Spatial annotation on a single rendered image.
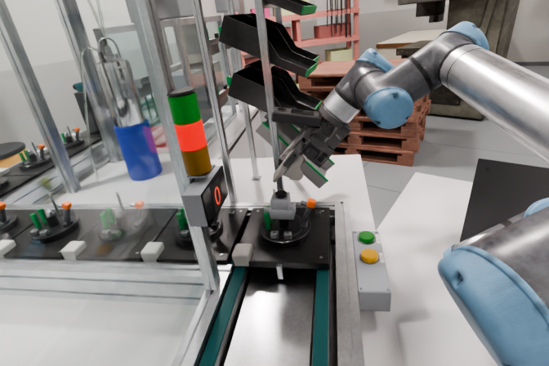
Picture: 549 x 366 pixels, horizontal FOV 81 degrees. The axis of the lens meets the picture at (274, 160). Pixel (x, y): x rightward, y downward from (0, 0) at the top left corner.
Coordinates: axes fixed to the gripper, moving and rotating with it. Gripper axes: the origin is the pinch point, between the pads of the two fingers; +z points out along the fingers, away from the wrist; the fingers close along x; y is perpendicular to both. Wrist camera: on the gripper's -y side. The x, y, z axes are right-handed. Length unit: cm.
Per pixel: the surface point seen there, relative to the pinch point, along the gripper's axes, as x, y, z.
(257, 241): -4.4, 8.1, 18.8
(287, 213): -2.3, 9.5, 7.4
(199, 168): -21.1, -14.8, -1.6
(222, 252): -9.2, 1.8, 24.4
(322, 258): -10.4, 21.0, 7.2
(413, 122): 234, 113, -5
